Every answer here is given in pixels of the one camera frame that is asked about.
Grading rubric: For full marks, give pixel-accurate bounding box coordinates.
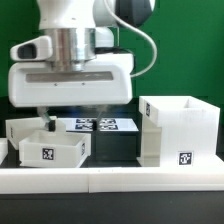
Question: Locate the white front fence rail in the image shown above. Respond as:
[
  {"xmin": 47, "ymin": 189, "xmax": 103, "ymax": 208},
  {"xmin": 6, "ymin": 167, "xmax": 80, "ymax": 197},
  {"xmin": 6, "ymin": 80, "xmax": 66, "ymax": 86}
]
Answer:
[{"xmin": 0, "ymin": 167, "xmax": 224, "ymax": 194}]

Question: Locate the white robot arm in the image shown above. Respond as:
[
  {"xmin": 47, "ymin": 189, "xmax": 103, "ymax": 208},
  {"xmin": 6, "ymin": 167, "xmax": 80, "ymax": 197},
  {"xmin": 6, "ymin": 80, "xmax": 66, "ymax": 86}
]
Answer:
[{"xmin": 8, "ymin": 0, "xmax": 157, "ymax": 131}]

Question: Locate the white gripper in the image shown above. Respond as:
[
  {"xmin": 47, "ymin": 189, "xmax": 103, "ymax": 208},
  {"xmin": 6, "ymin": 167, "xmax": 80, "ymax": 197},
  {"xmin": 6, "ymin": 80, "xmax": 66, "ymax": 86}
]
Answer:
[{"xmin": 8, "ymin": 53, "xmax": 134, "ymax": 132}]

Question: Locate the white drawer box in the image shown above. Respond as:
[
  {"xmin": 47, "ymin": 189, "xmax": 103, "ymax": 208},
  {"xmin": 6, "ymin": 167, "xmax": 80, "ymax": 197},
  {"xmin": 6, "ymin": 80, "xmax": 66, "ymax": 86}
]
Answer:
[
  {"xmin": 5, "ymin": 115, "xmax": 67, "ymax": 150},
  {"xmin": 19, "ymin": 131, "xmax": 91, "ymax": 168}
]

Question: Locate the white drawer cabinet frame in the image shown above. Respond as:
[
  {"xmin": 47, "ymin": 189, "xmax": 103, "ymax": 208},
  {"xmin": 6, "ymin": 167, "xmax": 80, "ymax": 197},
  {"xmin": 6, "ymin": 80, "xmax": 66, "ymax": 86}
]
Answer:
[{"xmin": 137, "ymin": 96, "xmax": 220, "ymax": 168}]

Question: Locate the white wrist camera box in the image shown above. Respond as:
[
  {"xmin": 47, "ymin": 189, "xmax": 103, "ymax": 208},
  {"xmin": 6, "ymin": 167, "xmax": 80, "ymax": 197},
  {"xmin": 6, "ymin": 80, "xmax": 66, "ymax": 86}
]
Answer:
[{"xmin": 10, "ymin": 35, "xmax": 53, "ymax": 61}]

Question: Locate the white marker sheet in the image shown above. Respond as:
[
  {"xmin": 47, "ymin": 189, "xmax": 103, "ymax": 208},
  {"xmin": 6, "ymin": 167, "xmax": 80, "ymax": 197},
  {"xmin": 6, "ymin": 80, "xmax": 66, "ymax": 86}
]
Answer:
[{"xmin": 60, "ymin": 118, "xmax": 138, "ymax": 132}]

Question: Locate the white front drawer box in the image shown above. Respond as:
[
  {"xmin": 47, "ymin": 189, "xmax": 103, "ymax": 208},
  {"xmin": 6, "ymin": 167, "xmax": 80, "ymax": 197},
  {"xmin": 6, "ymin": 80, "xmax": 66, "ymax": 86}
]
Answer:
[{"xmin": 19, "ymin": 131, "xmax": 91, "ymax": 168}]

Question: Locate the white left fence piece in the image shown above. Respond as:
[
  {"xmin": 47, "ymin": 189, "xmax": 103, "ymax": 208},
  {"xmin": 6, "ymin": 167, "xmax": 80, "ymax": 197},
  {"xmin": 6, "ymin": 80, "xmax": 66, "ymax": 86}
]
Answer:
[{"xmin": 0, "ymin": 138, "xmax": 8, "ymax": 165}]

